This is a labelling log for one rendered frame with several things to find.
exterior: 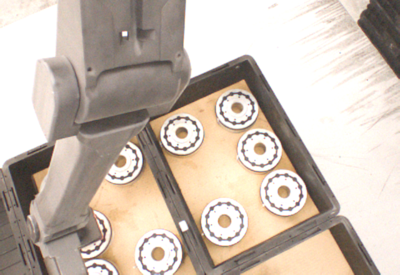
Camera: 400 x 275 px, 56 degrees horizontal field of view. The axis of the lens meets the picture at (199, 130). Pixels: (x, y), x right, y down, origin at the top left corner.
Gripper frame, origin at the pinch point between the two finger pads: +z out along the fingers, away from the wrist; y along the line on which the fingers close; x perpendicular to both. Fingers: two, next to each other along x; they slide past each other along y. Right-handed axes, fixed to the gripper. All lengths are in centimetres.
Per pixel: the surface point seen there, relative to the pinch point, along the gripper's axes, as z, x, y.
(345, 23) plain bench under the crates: 19, 27, 88
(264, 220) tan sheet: 4.7, -13.6, 36.2
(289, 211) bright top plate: 1.6, -14.3, 41.5
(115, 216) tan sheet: 4.3, 1.5, 6.2
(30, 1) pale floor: 88, 143, -11
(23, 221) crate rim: -5.9, 6.7, -9.0
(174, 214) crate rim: -5.5, -5.0, 19.2
